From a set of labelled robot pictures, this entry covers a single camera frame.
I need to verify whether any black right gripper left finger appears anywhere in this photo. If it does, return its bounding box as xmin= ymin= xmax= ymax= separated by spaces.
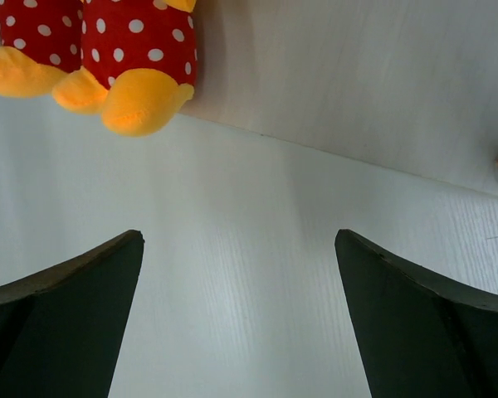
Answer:
xmin=0 ymin=230 xmax=144 ymax=397

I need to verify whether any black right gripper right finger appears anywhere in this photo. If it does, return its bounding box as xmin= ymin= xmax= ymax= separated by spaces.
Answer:
xmin=334 ymin=230 xmax=498 ymax=397

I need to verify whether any orange plush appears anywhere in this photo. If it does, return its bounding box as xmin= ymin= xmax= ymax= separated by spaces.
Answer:
xmin=52 ymin=0 xmax=198 ymax=137

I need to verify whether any orange plush polka dress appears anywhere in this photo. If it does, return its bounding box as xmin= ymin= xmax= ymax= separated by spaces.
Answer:
xmin=0 ymin=0 xmax=83 ymax=98

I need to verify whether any white two-tier shelf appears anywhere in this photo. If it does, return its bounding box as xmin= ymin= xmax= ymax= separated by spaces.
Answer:
xmin=0 ymin=0 xmax=498 ymax=200

